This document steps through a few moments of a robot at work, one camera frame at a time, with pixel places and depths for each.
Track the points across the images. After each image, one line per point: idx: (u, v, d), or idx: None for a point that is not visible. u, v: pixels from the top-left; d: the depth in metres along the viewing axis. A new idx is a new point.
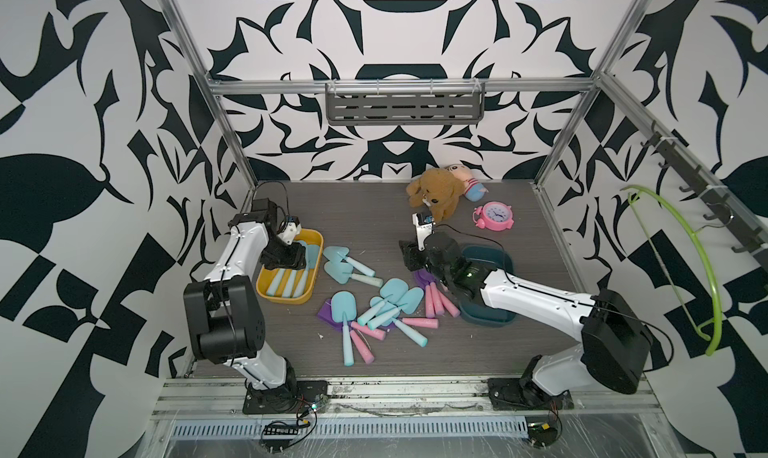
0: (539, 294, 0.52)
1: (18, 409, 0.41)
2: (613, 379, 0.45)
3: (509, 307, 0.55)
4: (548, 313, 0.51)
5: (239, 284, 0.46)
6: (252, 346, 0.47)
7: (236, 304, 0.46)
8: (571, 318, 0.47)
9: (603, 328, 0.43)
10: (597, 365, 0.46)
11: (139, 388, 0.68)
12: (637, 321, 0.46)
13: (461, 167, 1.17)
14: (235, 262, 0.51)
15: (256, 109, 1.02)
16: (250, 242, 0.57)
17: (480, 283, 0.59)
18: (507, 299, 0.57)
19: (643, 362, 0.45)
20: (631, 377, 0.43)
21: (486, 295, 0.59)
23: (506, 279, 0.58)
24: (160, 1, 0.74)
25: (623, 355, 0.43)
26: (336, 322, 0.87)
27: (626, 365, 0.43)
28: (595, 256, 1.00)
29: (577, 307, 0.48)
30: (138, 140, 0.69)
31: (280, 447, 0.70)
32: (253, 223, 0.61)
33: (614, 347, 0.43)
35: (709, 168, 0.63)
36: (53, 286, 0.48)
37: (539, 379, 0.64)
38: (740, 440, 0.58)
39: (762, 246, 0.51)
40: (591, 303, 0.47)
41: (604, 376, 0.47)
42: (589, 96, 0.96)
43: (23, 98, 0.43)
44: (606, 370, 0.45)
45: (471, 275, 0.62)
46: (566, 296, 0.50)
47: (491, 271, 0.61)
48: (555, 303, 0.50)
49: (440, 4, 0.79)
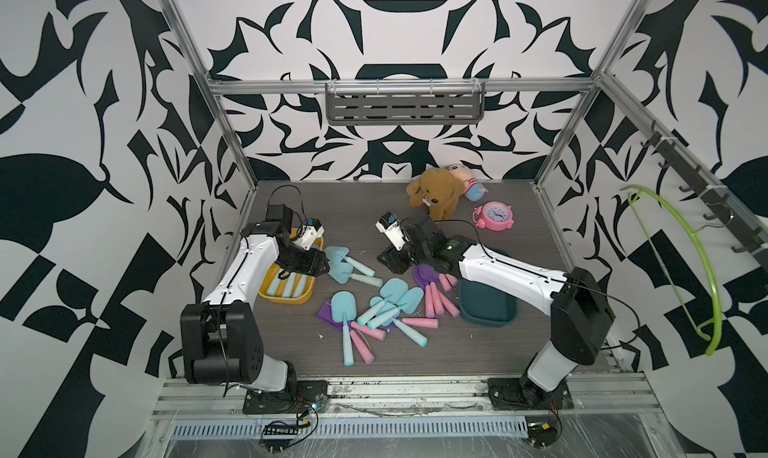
0: (515, 269, 0.53)
1: (18, 409, 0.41)
2: (572, 351, 0.49)
3: (487, 282, 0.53)
4: (520, 286, 0.52)
5: (237, 313, 0.43)
6: (246, 377, 0.44)
7: (232, 334, 0.43)
8: (542, 292, 0.49)
9: (571, 303, 0.45)
10: (561, 337, 0.49)
11: (139, 388, 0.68)
12: (604, 298, 0.49)
13: (461, 167, 1.17)
14: (237, 283, 0.49)
15: (256, 109, 1.02)
16: (256, 260, 0.54)
17: (458, 256, 0.60)
18: (486, 274, 0.58)
19: (603, 337, 0.47)
20: (591, 350, 0.45)
21: (464, 269, 0.61)
23: (483, 253, 0.59)
24: (160, 1, 0.74)
25: (586, 330, 0.46)
26: (336, 322, 0.87)
27: (588, 340, 0.45)
28: (595, 256, 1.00)
29: (550, 282, 0.49)
30: (138, 140, 0.69)
31: (280, 448, 0.69)
32: (263, 239, 0.58)
33: (580, 322, 0.45)
35: (709, 168, 0.63)
36: (53, 286, 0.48)
37: (536, 376, 0.65)
38: (740, 440, 0.58)
39: (762, 246, 0.51)
40: (562, 279, 0.49)
41: (564, 347, 0.50)
42: (589, 96, 0.96)
43: (23, 98, 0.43)
44: (568, 342, 0.48)
45: (450, 248, 0.62)
46: (539, 271, 0.52)
47: (471, 244, 0.62)
48: (528, 277, 0.51)
49: (440, 4, 0.79)
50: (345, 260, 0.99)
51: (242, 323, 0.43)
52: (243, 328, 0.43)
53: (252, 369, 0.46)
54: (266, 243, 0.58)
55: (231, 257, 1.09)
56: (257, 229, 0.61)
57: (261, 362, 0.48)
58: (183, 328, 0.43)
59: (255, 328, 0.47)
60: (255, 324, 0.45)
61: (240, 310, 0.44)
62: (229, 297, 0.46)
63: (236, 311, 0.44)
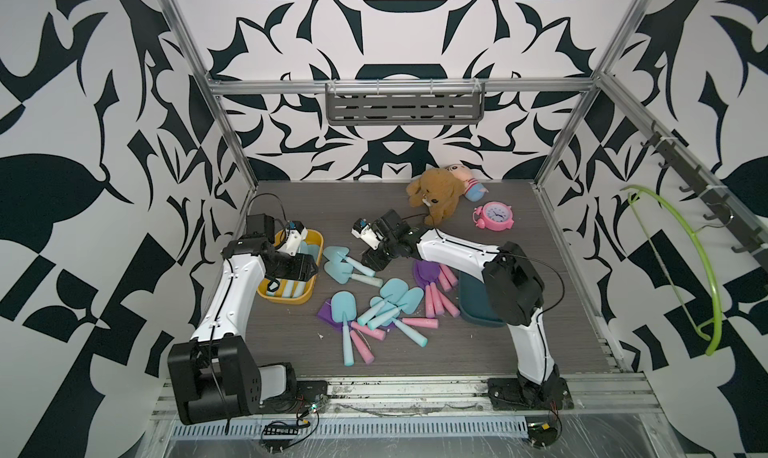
0: (459, 246, 0.62)
1: (18, 409, 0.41)
2: (510, 313, 0.55)
3: (439, 259, 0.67)
4: (463, 260, 0.61)
5: (230, 347, 0.41)
6: (245, 409, 0.42)
7: (226, 371, 0.41)
8: (478, 262, 0.57)
9: (499, 269, 0.53)
10: (500, 302, 0.56)
11: (139, 388, 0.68)
12: (532, 268, 0.56)
13: (461, 167, 1.17)
14: (225, 315, 0.46)
15: (256, 109, 1.02)
16: (243, 285, 0.51)
17: (417, 239, 0.69)
18: (437, 252, 0.66)
19: (534, 301, 0.55)
20: (522, 308, 0.54)
21: (421, 248, 0.69)
23: (436, 236, 0.67)
24: (160, 1, 0.74)
25: (515, 291, 0.54)
26: (336, 322, 0.87)
27: (517, 299, 0.54)
28: (595, 256, 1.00)
29: (484, 254, 0.57)
30: (138, 140, 0.69)
31: (280, 448, 0.69)
32: (247, 261, 0.55)
33: (506, 283, 0.53)
35: (709, 168, 0.63)
36: (53, 286, 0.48)
37: (527, 370, 0.66)
38: (740, 440, 0.58)
39: (762, 246, 0.51)
40: (494, 250, 0.57)
41: (506, 312, 0.56)
42: (589, 96, 0.96)
43: (23, 99, 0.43)
44: (506, 305, 0.55)
45: (412, 233, 0.71)
46: (476, 246, 0.60)
47: (427, 231, 0.69)
48: (468, 252, 0.60)
49: (440, 4, 0.79)
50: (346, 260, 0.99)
51: (234, 359, 0.41)
52: (237, 364, 0.41)
53: (251, 400, 0.44)
54: (250, 264, 0.55)
55: None
56: (240, 247, 0.58)
57: (260, 389, 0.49)
58: (173, 370, 0.40)
59: (249, 359, 0.45)
60: (250, 355, 0.45)
61: (233, 343, 0.41)
62: (219, 331, 0.43)
63: (228, 346, 0.41)
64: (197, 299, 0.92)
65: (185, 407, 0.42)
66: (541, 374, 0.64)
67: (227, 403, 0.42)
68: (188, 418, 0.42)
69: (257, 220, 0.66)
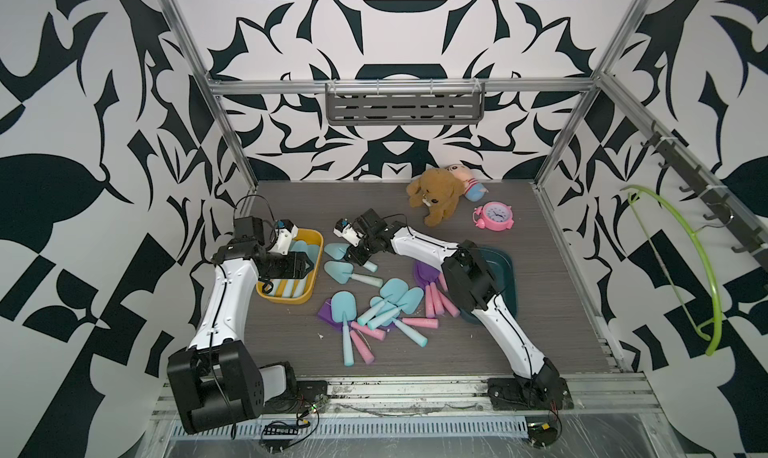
0: (426, 242, 0.71)
1: (18, 408, 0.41)
2: (462, 298, 0.65)
3: (408, 252, 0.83)
4: (427, 254, 0.70)
5: (231, 352, 0.41)
6: (250, 412, 0.42)
7: (229, 377, 0.41)
8: (439, 256, 0.66)
9: (457, 264, 0.62)
10: (457, 291, 0.65)
11: (139, 388, 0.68)
12: (485, 263, 0.66)
13: (461, 167, 1.17)
14: (222, 321, 0.45)
15: (256, 109, 1.02)
16: (237, 290, 0.50)
17: (390, 235, 0.77)
18: (408, 247, 0.75)
19: (484, 289, 0.65)
20: (474, 297, 0.63)
21: (393, 243, 0.79)
23: (407, 232, 0.76)
24: (160, 1, 0.74)
25: (468, 283, 0.63)
26: (336, 322, 0.87)
27: (470, 289, 0.64)
28: (595, 256, 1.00)
29: (446, 250, 0.66)
30: (138, 140, 0.69)
31: (280, 448, 0.69)
32: (239, 266, 0.54)
33: (462, 278, 0.63)
35: (709, 169, 0.63)
36: (53, 285, 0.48)
37: (515, 364, 0.69)
38: (740, 441, 0.58)
39: (762, 246, 0.51)
40: (453, 248, 0.66)
41: (459, 298, 0.66)
42: (589, 96, 0.96)
43: (23, 99, 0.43)
44: (460, 292, 0.64)
45: (385, 230, 0.79)
46: (439, 244, 0.69)
47: (399, 229, 0.78)
48: (433, 248, 0.68)
49: (441, 4, 0.79)
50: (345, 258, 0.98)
51: (236, 364, 0.41)
52: (239, 368, 0.41)
53: (256, 402, 0.44)
54: (242, 268, 0.54)
55: None
56: (231, 252, 0.57)
57: (263, 392, 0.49)
58: (174, 378, 0.40)
59: (251, 363, 0.45)
60: (251, 359, 0.45)
61: (233, 348, 0.41)
62: (219, 338, 0.43)
63: (229, 352, 0.41)
64: (198, 299, 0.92)
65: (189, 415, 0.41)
66: (528, 368, 0.66)
67: (232, 408, 0.42)
68: (191, 426, 0.41)
69: (244, 222, 0.65)
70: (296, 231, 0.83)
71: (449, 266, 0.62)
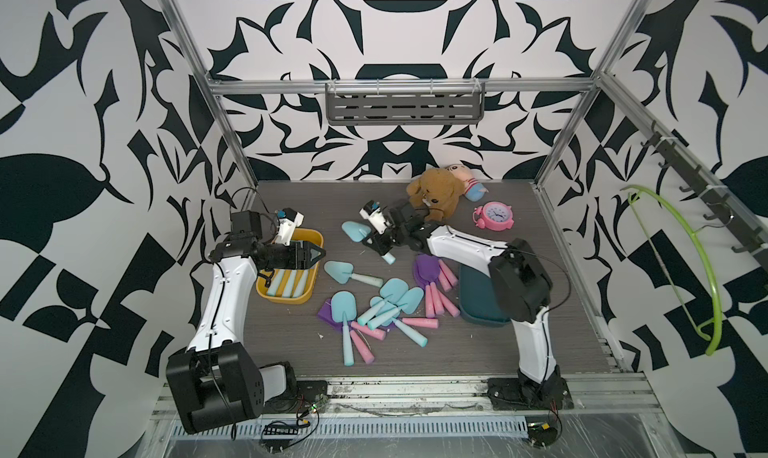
0: (468, 241, 0.63)
1: (18, 408, 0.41)
2: (514, 309, 0.56)
3: (448, 253, 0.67)
4: (470, 255, 0.62)
5: (231, 354, 0.41)
6: (249, 412, 0.42)
7: (228, 378, 0.41)
8: (484, 257, 0.58)
9: (507, 263, 0.54)
10: (506, 299, 0.56)
11: (139, 388, 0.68)
12: (539, 265, 0.56)
13: (461, 167, 1.17)
14: (221, 321, 0.45)
15: (256, 109, 1.02)
16: (236, 289, 0.50)
17: (427, 234, 0.70)
18: (447, 247, 0.68)
19: (541, 298, 0.55)
20: (529, 306, 0.54)
21: (431, 243, 0.71)
23: (446, 231, 0.68)
24: (160, 1, 0.74)
25: (522, 289, 0.54)
26: (336, 322, 0.87)
27: (524, 296, 0.54)
28: (595, 256, 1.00)
29: (493, 249, 0.58)
30: (138, 140, 0.69)
31: (280, 448, 0.69)
32: (238, 264, 0.53)
33: (514, 280, 0.54)
35: (709, 169, 0.63)
36: (53, 285, 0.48)
37: (527, 367, 0.66)
38: (740, 441, 0.58)
39: (762, 246, 0.51)
40: (502, 247, 0.58)
41: (509, 307, 0.57)
42: (589, 96, 0.96)
43: (23, 99, 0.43)
44: (509, 300, 0.56)
45: (422, 229, 0.72)
46: (485, 242, 0.60)
47: (438, 226, 0.71)
48: (476, 247, 0.60)
49: (441, 4, 0.79)
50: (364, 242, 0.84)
51: (235, 365, 0.40)
52: (238, 370, 0.41)
53: (255, 403, 0.44)
54: (241, 266, 0.53)
55: None
56: (227, 250, 0.56)
57: (263, 391, 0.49)
58: (173, 380, 0.39)
59: (250, 364, 0.44)
60: (250, 360, 0.44)
61: (233, 350, 0.41)
62: (217, 339, 0.43)
63: (228, 353, 0.41)
64: (198, 299, 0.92)
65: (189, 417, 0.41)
66: (540, 373, 0.64)
67: (231, 409, 0.42)
68: (191, 426, 0.41)
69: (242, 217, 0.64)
70: (300, 221, 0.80)
71: (498, 264, 0.54)
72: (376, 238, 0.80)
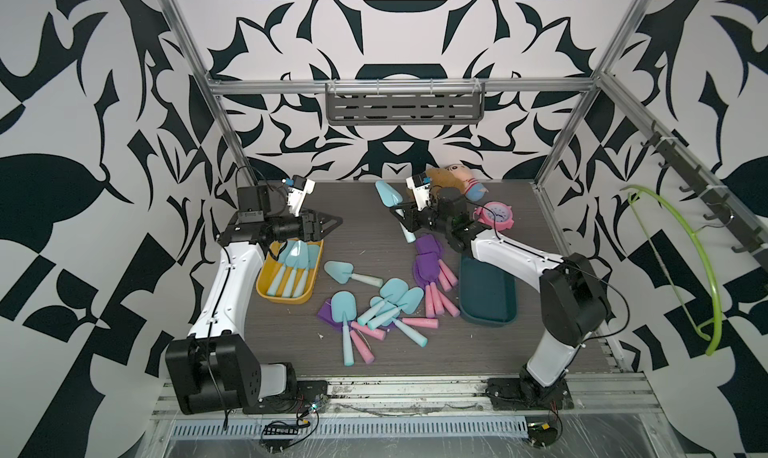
0: (517, 248, 0.58)
1: (18, 408, 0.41)
2: (559, 330, 0.51)
3: (494, 262, 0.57)
4: (518, 265, 0.57)
5: (228, 345, 0.41)
6: (245, 402, 0.43)
7: (225, 368, 0.41)
8: (536, 268, 0.53)
9: (561, 279, 0.48)
10: (550, 316, 0.51)
11: (139, 388, 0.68)
12: (599, 285, 0.50)
13: (461, 167, 1.17)
14: (222, 309, 0.45)
15: (256, 109, 1.02)
16: (241, 276, 0.49)
17: (472, 235, 0.66)
18: (493, 254, 0.62)
19: (593, 323, 0.49)
20: (577, 330, 0.48)
21: (474, 248, 0.66)
23: (494, 235, 0.64)
24: (160, 1, 0.74)
25: (574, 310, 0.48)
26: (336, 322, 0.87)
27: (575, 319, 0.49)
28: (595, 256, 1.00)
29: (546, 261, 0.53)
30: (138, 140, 0.69)
31: (280, 448, 0.69)
32: (244, 249, 0.53)
33: (567, 300, 0.48)
35: (709, 168, 0.63)
36: (53, 285, 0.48)
37: (537, 371, 0.65)
38: (740, 440, 0.58)
39: (762, 246, 0.51)
40: (558, 258, 0.53)
41: (553, 327, 0.52)
42: (589, 96, 0.96)
43: (23, 99, 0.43)
44: (555, 319, 0.51)
45: (467, 229, 0.68)
46: (539, 252, 0.56)
47: (485, 229, 0.67)
48: (527, 256, 0.56)
49: (441, 4, 0.79)
50: (395, 210, 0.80)
51: (232, 356, 0.40)
52: (235, 361, 0.41)
53: (251, 393, 0.45)
54: (248, 253, 0.53)
55: None
56: (236, 235, 0.56)
57: (260, 382, 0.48)
58: (170, 367, 0.40)
59: (249, 354, 0.45)
60: (249, 350, 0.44)
61: (231, 341, 0.41)
62: (217, 328, 0.43)
63: (227, 343, 0.41)
64: (198, 299, 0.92)
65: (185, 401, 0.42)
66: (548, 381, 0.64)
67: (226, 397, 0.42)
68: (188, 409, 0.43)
69: (249, 196, 0.61)
70: (309, 189, 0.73)
71: (551, 278, 0.49)
72: (412, 213, 0.76)
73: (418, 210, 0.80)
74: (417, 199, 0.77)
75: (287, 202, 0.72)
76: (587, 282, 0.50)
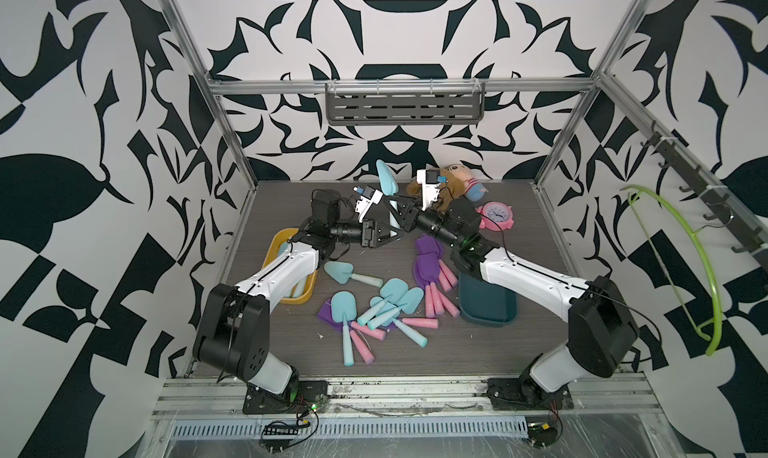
0: (537, 273, 0.53)
1: (18, 408, 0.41)
2: (589, 360, 0.47)
3: (505, 284, 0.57)
4: (540, 290, 0.52)
5: (256, 309, 0.44)
6: (240, 373, 0.44)
7: (244, 327, 0.44)
8: (561, 296, 0.48)
9: (591, 309, 0.45)
10: (578, 344, 0.48)
11: (140, 388, 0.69)
12: (627, 311, 0.47)
13: (461, 167, 1.17)
14: (267, 279, 0.51)
15: (256, 109, 1.02)
16: (293, 265, 0.56)
17: (482, 257, 0.61)
18: (506, 276, 0.58)
19: (624, 351, 0.46)
20: (609, 360, 0.44)
21: (485, 269, 0.61)
23: (507, 256, 0.59)
24: (160, 1, 0.74)
25: (607, 339, 0.45)
26: (336, 322, 0.87)
27: (607, 349, 0.44)
28: (595, 256, 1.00)
29: (570, 288, 0.49)
30: (138, 140, 0.69)
31: (280, 448, 0.69)
32: (306, 249, 0.60)
33: (598, 330, 0.44)
35: (709, 169, 0.63)
36: (53, 286, 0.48)
37: (539, 378, 0.65)
38: (740, 440, 0.58)
39: (762, 246, 0.51)
40: (583, 286, 0.48)
41: (582, 356, 0.48)
42: (589, 96, 0.96)
43: (23, 99, 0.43)
44: (586, 350, 0.47)
45: (475, 250, 0.63)
46: (562, 277, 0.51)
47: (494, 248, 0.62)
48: (549, 282, 0.51)
49: (441, 4, 0.79)
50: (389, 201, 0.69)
51: (254, 318, 0.44)
52: (254, 324, 0.44)
53: (249, 368, 0.46)
54: (308, 252, 0.60)
55: (231, 257, 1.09)
56: (305, 238, 0.64)
57: (260, 366, 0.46)
58: (207, 304, 0.46)
59: (265, 331, 0.48)
60: (267, 327, 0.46)
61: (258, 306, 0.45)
62: (256, 289, 0.48)
63: (256, 307, 0.45)
64: (198, 299, 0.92)
65: (198, 343, 0.46)
66: (549, 387, 0.64)
67: (228, 358, 0.45)
68: (196, 354, 0.46)
69: (321, 207, 0.65)
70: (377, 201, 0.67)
71: (580, 310, 0.45)
72: (412, 213, 0.68)
73: (420, 211, 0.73)
74: (424, 197, 0.68)
75: (354, 208, 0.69)
76: (615, 308, 0.49)
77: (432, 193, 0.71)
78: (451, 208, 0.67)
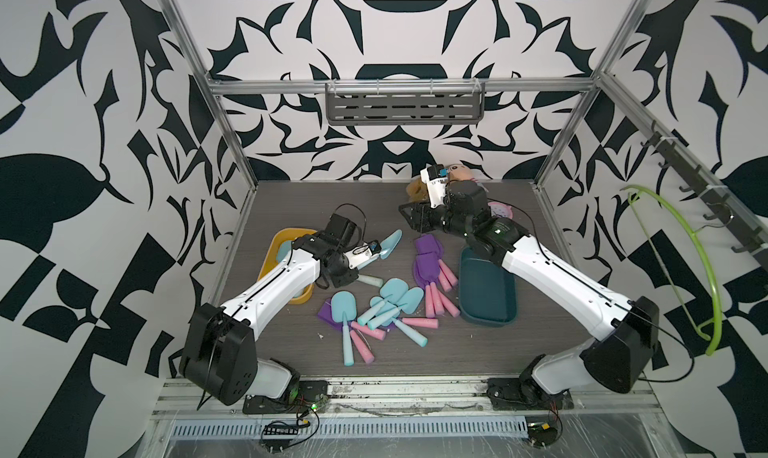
0: (572, 282, 0.47)
1: (17, 409, 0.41)
2: (608, 376, 0.46)
3: (529, 279, 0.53)
4: (577, 303, 0.47)
5: (240, 336, 0.42)
6: (222, 395, 0.42)
7: (227, 352, 0.42)
8: (602, 316, 0.44)
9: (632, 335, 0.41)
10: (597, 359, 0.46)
11: (139, 388, 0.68)
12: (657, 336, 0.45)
13: (461, 167, 1.17)
14: (256, 300, 0.47)
15: (256, 109, 1.02)
16: (288, 280, 0.52)
17: (509, 245, 0.53)
18: (534, 273, 0.51)
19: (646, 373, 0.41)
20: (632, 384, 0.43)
21: (511, 260, 0.53)
23: (542, 255, 0.51)
24: (160, 1, 0.74)
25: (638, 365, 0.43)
26: (336, 322, 0.87)
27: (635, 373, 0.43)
28: (595, 256, 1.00)
29: (612, 308, 0.44)
30: (138, 140, 0.69)
31: (280, 448, 0.69)
32: (306, 260, 0.56)
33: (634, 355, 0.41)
35: (709, 169, 0.63)
36: (53, 286, 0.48)
37: (541, 380, 0.64)
38: (740, 440, 0.58)
39: (762, 246, 0.51)
40: (624, 307, 0.44)
41: (602, 373, 0.46)
42: (589, 96, 0.96)
43: (23, 99, 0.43)
44: (608, 368, 0.45)
45: (497, 232, 0.55)
46: (603, 292, 0.46)
47: (522, 237, 0.54)
48: (588, 295, 0.46)
49: (441, 4, 0.79)
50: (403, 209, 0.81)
51: (235, 347, 0.41)
52: (236, 352, 0.42)
53: (232, 392, 0.44)
54: (306, 263, 0.56)
55: (231, 257, 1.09)
56: (307, 244, 0.60)
57: (248, 386, 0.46)
58: (191, 324, 0.44)
59: (251, 351, 0.45)
60: (252, 349, 0.45)
61: (242, 332, 0.42)
62: (242, 314, 0.45)
63: (237, 333, 0.42)
64: (198, 299, 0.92)
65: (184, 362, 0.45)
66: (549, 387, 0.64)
67: (211, 381, 0.43)
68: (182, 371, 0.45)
69: (338, 223, 0.67)
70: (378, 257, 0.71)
71: (622, 335, 0.41)
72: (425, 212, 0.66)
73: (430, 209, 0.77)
74: (432, 194, 0.66)
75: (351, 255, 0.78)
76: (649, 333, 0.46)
77: (439, 189, 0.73)
78: (452, 191, 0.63)
